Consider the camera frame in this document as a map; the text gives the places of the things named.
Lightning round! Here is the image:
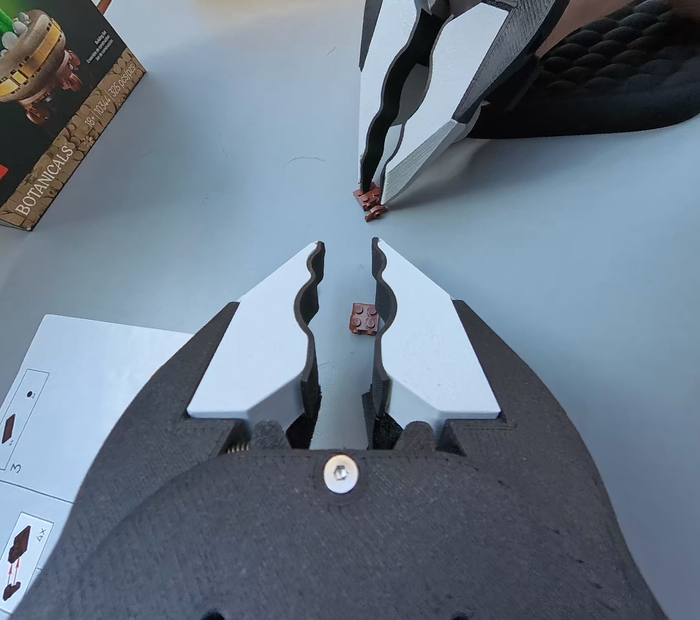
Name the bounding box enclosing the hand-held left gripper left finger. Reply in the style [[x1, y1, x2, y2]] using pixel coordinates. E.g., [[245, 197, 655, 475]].
[[186, 241, 327, 422]]

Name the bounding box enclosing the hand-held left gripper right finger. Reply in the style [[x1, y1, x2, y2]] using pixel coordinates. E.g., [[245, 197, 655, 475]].
[[362, 236, 502, 426]]

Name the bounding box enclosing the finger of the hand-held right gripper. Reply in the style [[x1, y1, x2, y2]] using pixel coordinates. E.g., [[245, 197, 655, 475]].
[[358, 0, 447, 190], [379, 1, 512, 208]]

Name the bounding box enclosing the reddish brown square plate brick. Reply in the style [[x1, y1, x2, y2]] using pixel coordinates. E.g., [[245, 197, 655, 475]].
[[348, 302, 380, 337], [352, 182, 382, 211]]

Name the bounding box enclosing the grey desk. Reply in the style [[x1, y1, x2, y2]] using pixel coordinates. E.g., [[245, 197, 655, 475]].
[[0, 0, 700, 620]]

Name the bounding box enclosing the black padded wrist rest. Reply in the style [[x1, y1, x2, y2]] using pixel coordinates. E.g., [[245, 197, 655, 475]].
[[469, 0, 700, 140]]

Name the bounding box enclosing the building instruction booklet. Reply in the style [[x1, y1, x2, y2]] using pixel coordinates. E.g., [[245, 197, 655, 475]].
[[0, 314, 193, 620]]

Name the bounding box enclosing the black building set box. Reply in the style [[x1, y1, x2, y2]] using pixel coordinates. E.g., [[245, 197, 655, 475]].
[[0, 0, 148, 232]]

